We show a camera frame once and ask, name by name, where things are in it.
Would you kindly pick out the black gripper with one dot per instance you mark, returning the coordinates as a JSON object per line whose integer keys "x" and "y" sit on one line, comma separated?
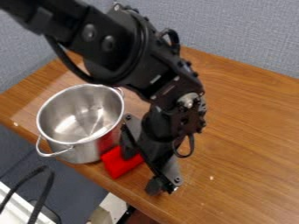
{"x": 161, "y": 137}

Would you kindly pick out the red block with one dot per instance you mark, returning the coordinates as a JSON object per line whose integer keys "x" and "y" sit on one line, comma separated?
{"x": 116, "y": 165}

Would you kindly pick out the metal pot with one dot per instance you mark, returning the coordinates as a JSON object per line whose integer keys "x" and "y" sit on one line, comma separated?
{"x": 78, "y": 123}

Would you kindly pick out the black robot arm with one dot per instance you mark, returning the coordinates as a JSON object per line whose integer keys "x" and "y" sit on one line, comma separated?
{"x": 114, "y": 48}

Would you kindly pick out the white equipment box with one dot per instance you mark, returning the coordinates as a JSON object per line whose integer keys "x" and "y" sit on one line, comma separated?
{"x": 17, "y": 210}

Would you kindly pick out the white table bracket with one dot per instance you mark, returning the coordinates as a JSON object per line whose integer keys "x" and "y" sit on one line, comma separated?
{"x": 112, "y": 211}

